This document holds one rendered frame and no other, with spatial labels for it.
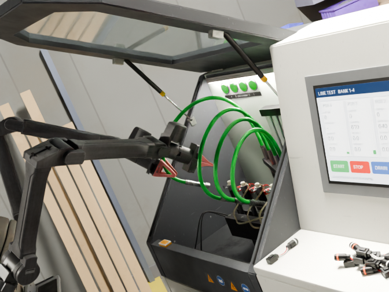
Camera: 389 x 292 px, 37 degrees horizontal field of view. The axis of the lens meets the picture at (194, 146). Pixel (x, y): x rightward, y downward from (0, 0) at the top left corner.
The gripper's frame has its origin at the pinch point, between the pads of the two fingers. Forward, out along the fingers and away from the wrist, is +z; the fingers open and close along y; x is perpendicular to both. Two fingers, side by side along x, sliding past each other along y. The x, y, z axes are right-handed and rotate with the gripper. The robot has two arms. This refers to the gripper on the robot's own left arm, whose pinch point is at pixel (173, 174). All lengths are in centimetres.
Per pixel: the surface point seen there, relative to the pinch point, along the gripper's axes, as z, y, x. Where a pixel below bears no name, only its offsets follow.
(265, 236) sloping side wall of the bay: 38, -34, -3
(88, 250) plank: -46, 142, 105
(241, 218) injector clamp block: 29.4, -1.8, 3.1
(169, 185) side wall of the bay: -2.2, 18.9, 9.4
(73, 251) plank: -53, 134, 106
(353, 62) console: 36, -50, -61
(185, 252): 16.7, -7.3, 22.3
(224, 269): 31.4, -25.2, 15.1
